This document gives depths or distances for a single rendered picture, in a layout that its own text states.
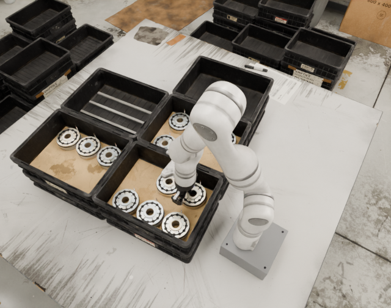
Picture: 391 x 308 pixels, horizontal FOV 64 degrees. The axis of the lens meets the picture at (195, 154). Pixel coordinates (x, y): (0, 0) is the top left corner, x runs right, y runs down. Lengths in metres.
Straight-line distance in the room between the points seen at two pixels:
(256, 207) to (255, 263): 0.34
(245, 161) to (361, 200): 1.80
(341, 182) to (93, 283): 1.14
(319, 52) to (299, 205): 1.40
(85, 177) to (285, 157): 0.91
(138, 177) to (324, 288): 1.31
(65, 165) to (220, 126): 0.96
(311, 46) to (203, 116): 2.06
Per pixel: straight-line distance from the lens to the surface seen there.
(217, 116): 0.59
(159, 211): 1.20
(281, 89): 1.86
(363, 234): 2.34
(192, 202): 1.21
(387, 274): 2.31
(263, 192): 0.95
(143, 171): 1.33
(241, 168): 0.72
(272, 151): 1.57
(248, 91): 1.63
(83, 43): 2.81
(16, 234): 1.52
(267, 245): 1.25
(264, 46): 2.69
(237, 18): 2.90
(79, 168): 1.40
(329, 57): 2.54
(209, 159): 1.34
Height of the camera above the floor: 1.95
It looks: 56 degrees down
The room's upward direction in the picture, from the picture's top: straight up
